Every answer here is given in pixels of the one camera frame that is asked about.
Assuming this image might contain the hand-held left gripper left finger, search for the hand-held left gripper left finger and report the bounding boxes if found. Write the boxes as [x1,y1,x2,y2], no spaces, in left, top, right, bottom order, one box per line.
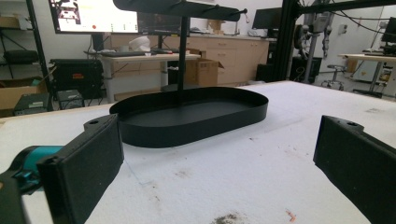
[36,113,125,224]

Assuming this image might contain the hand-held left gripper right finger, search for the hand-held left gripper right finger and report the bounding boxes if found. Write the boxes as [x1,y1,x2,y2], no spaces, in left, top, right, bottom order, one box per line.
[312,115,396,224]

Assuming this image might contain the black electronic device box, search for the black electronic device box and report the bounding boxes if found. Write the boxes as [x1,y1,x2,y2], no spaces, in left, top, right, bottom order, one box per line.
[13,91,53,117]
[56,89,86,110]

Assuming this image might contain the metal stool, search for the metal stool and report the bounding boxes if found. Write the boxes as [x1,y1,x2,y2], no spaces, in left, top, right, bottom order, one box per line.
[320,63,347,91]

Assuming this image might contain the black equipment case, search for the black equipment case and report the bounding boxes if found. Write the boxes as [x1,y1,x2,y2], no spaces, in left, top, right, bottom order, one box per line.
[49,58,105,100]

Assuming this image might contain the large cardboard box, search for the large cardboard box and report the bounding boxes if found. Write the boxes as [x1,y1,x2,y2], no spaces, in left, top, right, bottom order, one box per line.
[0,77,49,119]

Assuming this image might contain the wooden table with metal legs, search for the wooden table with metal legs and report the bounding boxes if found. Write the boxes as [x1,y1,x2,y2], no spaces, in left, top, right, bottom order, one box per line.
[337,52,396,98]

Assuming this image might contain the black two-tier tray stand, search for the black two-tier tray stand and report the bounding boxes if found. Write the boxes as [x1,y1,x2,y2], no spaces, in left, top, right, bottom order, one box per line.
[109,0,270,149]

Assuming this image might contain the black keyboard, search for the black keyboard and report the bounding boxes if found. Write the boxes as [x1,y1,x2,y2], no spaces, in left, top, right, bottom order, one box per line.
[100,49,148,58]

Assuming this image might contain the black bag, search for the black bag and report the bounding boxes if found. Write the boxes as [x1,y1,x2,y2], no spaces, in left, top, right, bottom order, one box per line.
[2,49,40,65]

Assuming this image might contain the light wooden desk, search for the light wooden desk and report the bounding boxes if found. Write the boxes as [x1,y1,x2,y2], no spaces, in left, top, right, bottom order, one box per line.
[98,52,202,105]

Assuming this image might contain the white foam table cover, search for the white foam table cover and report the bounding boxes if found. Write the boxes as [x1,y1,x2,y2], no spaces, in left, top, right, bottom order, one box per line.
[0,79,396,224]

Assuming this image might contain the small black monitor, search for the small black monitor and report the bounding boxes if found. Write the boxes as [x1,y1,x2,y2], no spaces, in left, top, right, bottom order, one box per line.
[380,16,396,45]

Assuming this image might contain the white helmet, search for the white helmet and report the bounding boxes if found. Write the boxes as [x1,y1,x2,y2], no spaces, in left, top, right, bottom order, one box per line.
[128,35,152,52]

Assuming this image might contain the black metal shelf rack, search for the black metal shelf rack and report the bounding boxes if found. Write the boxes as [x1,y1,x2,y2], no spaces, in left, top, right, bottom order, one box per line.
[0,0,51,94]

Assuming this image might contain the large lit monitor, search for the large lit monitor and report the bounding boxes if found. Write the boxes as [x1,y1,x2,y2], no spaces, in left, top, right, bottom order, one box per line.
[48,0,140,35]

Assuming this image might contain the open cardboard box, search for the open cardboard box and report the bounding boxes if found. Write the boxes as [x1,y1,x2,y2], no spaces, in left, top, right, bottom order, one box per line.
[184,58,225,88]

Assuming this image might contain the light wooden cabinet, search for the light wooden cabinet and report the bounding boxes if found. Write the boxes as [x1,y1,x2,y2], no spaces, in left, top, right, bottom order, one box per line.
[186,33,271,86]

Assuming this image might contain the dark monitor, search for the dark monitor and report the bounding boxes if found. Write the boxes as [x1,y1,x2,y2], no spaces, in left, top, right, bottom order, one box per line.
[137,11,183,35]

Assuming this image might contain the black cable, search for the black cable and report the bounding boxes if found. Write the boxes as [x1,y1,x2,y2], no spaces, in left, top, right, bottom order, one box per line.
[330,10,396,37]

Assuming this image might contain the black metal frame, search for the black metal frame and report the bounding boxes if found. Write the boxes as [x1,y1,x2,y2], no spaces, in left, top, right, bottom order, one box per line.
[274,0,396,82]

